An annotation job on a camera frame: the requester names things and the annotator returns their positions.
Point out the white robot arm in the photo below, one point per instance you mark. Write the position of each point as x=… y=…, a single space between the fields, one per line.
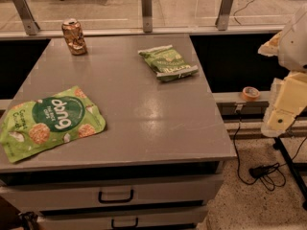
x=293 y=43

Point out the crushed orange soda can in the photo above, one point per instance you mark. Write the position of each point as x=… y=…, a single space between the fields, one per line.
x=73 y=35

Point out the lower black drawer handle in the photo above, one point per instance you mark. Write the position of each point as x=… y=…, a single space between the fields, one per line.
x=124 y=224

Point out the metal railing bracket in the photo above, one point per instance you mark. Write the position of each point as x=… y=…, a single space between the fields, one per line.
x=147 y=16
x=223 y=15
x=30 y=25

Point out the grey drawer cabinet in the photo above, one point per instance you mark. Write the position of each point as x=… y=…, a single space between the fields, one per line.
x=165 y=141

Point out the small green snack bag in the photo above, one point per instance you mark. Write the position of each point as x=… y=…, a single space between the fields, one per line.
x=167 y=63

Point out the upper black drawer handle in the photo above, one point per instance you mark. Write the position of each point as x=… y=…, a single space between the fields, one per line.
x=115 y=197

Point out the black robot stand leg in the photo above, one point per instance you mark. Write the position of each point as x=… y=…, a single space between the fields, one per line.
x=278 y=145

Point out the black drawer handle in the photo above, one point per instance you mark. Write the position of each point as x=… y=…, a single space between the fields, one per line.
x=115 y=197
x=124 y=224

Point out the green rice chip bag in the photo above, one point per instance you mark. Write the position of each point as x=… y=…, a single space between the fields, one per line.
x=33 y=127

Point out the left metal railing bracket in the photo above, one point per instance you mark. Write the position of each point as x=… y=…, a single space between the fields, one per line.
x=30 y=25

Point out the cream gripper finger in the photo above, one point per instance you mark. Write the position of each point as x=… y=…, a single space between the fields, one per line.
x=271 y=47
x=288 y=98

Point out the right metal railing bracket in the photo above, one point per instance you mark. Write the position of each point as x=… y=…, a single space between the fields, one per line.
x=223 y=15

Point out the middle metal railing bracket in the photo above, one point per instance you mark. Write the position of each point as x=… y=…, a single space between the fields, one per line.
x=147 y=16

